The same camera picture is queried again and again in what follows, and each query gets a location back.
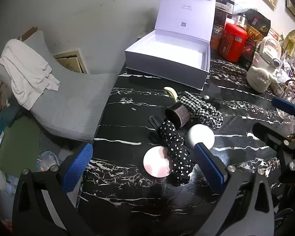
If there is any beige framed panel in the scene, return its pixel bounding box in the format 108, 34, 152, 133
52, 49, 89, 74

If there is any cream kettle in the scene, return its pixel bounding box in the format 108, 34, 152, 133
246, 36, 283, 93

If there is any white round case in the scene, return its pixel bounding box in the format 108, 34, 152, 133
187, 124, 215, 150

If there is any dark labelled jar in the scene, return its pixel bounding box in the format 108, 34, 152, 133
214, 2, 234, 27

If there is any cardboard piece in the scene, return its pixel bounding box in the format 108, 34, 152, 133
16, 27, 38, 42

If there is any red canister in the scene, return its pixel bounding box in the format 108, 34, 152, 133
219, 23, 248, 63

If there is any green mat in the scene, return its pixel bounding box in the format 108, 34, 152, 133
0, 115, 41, 177

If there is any checkered scrunchie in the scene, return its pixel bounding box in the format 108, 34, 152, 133
178, 91, 224, 130

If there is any black hair claw clip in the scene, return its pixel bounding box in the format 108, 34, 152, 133
208, 98, 223, 109

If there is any orange jar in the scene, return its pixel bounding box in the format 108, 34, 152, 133
210, 25, 225, 51

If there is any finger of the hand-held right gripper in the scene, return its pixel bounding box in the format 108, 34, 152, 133
272, 97, 295, 126
252, 122, 293, 151

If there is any polka dot scrunchie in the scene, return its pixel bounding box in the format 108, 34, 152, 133
160, 119, 193, 187

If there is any lavender gift box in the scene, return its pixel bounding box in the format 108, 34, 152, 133
124, 0, 218, 90

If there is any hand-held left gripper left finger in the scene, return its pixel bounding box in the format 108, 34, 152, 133
12, 143, 96, 236

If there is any dark red jar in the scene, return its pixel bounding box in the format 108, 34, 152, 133
242, 41, 257, 67

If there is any pink round case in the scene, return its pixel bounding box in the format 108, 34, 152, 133
143, 146, 172, 177

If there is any gold decorative plate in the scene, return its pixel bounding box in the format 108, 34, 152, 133
284, 29, 295, 54

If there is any brown snack bag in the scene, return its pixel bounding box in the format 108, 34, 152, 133
244, 8, 271, 42

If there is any clear glass cup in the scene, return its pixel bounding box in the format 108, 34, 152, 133
277, 80, 295, 104

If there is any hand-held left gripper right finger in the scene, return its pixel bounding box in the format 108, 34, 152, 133
193, 143, 278, 236

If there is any clear plastic container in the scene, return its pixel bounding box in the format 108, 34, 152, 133
37, 151, 61, 172

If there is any cream hair clip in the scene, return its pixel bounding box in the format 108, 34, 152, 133
164, 87, 179, 102

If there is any white cloth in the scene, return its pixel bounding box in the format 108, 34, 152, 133
0, 39, 61, 110

